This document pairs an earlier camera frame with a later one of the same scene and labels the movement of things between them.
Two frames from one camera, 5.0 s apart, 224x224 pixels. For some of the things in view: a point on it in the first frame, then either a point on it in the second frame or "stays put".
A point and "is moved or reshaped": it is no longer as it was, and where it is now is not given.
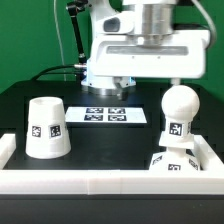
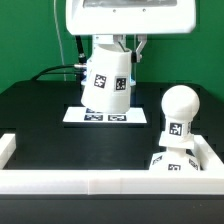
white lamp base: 176,158 stays put
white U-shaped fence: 209,180 stays put
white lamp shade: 47,133 is moved or reshaped
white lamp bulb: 179,103 stays put
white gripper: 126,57 → 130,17
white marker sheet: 105,114 stays put
